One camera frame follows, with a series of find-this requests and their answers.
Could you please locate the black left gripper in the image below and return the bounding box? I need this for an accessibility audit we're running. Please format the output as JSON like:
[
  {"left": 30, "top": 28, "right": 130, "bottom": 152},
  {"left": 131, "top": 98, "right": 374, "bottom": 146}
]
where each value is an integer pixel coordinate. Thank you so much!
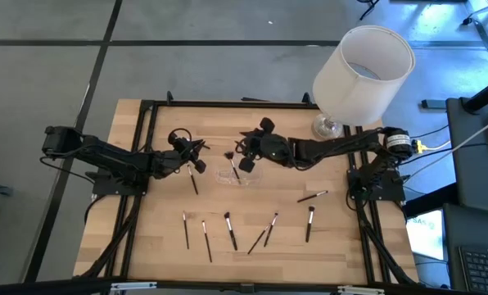
[{"left": 168, "top": 130, "right": 210, "bottom": 175}]

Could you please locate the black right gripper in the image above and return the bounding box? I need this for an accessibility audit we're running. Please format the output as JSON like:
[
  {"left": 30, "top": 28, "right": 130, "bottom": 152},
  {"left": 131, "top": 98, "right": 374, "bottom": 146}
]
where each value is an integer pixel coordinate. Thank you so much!
[{"left": 234, "top": 116, "right": 291, "bottom": 173}]

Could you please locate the thin black makeup brush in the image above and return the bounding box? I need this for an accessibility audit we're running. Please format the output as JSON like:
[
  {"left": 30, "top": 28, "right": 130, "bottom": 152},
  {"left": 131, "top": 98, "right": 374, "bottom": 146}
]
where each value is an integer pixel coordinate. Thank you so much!
[
  {"left": 246, "top": 224, "right": 271, "bottom": 256},
  {"left": 182, "top": 211, "right": 191, "bottom": 251},
  {"left": 263, "top": 211, "right": 279, "bottom": 248},
  {"left": 201, "top": 220, "right": 214, "bottom": 264},
  {"left": 187, "top": 164, "right": 199, "bottom": 196},
  {"left": 296, "top": 189, "right": 329, "bottom": 204}
]

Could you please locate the thick black makeup brush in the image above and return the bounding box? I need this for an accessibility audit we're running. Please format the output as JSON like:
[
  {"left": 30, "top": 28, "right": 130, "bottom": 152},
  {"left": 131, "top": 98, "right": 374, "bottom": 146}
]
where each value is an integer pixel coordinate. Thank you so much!
[
  {"left": 223, "top": 211, "right": 239, "bottom": 252},
  {"left": 305, "top": 205, "right": 316, "bottom": 243}
]

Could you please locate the fan makeup brush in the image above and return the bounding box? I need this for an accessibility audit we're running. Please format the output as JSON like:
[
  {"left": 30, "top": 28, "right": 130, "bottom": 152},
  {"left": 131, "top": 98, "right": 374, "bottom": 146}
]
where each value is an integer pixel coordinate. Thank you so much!
[{"left": 224, "top": 151, "right": 242, "bottom": 184}]

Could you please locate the clear acrylic brush organizer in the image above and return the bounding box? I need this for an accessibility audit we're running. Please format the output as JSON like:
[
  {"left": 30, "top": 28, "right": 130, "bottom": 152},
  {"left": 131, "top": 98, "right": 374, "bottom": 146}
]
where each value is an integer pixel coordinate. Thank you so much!
[{"left": 215, "top": 163, "right": 264, "bottom": 188}]

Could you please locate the white shade table lamp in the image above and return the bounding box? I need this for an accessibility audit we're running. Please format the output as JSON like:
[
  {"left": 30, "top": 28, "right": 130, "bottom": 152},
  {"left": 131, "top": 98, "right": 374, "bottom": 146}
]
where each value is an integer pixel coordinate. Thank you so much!
[{"left": 311, "top": 25, "right": 417, "bottom": 140}]

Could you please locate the bright tablet screen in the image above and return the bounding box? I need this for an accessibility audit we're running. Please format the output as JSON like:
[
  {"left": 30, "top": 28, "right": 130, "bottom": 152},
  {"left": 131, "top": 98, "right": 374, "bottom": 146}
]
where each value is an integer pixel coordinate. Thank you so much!
[{"left": 405, "top": 208, "right": 445, "bottom": 263}]

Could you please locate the black crossbar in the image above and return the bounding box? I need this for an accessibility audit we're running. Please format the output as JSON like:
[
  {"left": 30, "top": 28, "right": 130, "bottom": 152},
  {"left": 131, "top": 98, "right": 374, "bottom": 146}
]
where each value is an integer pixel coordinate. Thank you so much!
[{"left": 0, "top": 277, "right": 488, "bottom": 295}]

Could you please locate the black side desk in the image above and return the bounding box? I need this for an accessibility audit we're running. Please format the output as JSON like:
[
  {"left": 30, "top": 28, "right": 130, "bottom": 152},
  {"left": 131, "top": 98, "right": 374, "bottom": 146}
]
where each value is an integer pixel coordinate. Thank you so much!
[{"left": 445, "top": 97, "right": 488, "bottom": 214}]

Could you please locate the black pole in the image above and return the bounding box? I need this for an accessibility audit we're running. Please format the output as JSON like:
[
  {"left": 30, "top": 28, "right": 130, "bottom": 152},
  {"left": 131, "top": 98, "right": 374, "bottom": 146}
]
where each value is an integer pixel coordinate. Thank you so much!
[{"left": 463, "top": 73, "right": 488, "bottom": 114}]

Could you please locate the black keyboard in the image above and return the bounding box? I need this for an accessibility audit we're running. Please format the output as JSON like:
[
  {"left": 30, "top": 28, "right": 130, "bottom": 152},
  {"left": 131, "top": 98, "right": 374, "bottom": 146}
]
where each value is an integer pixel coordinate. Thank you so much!
[{"left": 459, "top": 245, "right": 488, "bottom": 293}]

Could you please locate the black aluminium table frame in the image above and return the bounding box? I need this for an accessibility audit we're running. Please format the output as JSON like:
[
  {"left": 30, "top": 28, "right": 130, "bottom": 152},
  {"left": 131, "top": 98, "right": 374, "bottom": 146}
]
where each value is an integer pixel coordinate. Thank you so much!
[{"left": 74, "top": 90, "right": 419, "bottom": 288}]

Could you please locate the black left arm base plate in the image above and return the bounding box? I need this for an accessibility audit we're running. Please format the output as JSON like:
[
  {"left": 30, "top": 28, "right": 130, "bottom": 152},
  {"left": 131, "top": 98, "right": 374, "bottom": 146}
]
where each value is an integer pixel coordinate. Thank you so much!
[{"left": 91, "top": 163, "right": 150, "bottom": 197}]

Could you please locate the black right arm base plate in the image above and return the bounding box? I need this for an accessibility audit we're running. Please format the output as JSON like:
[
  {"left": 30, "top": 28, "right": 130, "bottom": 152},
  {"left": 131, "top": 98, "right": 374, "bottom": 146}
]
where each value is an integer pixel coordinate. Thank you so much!
[{"left": 347, "top": 167, "right": 407, "bottom": 202}]

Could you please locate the silver bracket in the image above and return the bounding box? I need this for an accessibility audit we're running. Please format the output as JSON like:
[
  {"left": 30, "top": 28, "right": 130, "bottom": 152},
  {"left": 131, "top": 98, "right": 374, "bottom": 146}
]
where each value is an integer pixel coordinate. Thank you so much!
[
  {"left": 337, "top": 285, "right": 386, "bottom": 295},
  {"left": 110, "top": 281, "right": 158, "bottom": 293}
]

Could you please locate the white cable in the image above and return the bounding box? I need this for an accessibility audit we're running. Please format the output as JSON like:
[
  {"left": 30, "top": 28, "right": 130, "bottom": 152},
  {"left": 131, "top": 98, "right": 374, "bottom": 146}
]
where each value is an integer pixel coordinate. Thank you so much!
[{"left": 405, "top": 112, "right": 488, "bottom": 181}]

